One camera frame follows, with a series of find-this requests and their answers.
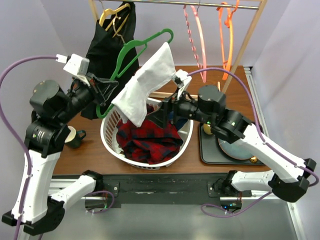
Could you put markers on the yellow mug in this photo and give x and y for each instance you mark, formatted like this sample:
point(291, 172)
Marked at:
point(207, 129)

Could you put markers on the wooden clothes rack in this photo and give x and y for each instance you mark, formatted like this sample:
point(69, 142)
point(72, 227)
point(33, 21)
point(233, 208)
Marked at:
point(227, 64)

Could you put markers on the red plaid pleated skirt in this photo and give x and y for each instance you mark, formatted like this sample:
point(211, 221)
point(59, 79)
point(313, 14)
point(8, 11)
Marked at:
point(149, 143)

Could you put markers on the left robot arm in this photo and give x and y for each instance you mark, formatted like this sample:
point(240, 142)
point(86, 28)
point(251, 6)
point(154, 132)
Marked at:
point(35, 209)

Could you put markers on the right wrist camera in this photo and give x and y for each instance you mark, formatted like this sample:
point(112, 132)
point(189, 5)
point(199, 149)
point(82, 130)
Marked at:
point(182, 81)

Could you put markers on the yellow hanger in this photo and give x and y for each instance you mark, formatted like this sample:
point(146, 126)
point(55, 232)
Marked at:
point(112, 21)

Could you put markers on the white cloth garment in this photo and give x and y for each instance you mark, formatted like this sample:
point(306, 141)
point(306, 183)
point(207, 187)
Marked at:
point(131, 102)

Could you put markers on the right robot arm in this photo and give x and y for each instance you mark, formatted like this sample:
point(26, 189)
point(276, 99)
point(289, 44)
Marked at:
point(288, 175)

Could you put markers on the gold cutlery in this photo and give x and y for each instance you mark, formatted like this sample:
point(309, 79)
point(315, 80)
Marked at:
point(254, 160)

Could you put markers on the white plastic laundry basket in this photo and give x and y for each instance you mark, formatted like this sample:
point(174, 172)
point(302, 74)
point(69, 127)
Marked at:
point(108, 133)

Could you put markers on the blue denim skirt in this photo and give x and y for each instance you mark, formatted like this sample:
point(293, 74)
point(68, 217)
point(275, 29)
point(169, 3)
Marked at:
point(180, 122)

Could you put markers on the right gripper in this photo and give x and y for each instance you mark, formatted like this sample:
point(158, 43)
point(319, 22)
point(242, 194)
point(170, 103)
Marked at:
point(159, 116)

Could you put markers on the black garment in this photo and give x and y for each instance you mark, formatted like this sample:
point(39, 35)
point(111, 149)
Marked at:
point(103, 52)

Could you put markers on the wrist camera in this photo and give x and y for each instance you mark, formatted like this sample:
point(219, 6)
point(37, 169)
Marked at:
point(182, 81)
point(75, 65)

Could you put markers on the blue ceramic plate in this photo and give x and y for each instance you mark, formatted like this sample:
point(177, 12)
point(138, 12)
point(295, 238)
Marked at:
point(234, 151)

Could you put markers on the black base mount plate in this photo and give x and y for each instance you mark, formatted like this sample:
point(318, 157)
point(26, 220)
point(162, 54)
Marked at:
point(164, 189)

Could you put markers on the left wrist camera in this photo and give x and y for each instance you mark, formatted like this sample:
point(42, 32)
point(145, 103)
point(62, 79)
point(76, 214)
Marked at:
point(75, 65)

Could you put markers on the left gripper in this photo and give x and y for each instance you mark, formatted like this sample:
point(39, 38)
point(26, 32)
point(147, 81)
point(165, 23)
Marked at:
point(101, 84)

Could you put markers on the black tray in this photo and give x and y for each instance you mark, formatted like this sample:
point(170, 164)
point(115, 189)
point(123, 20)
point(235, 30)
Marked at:
point(210, 152)

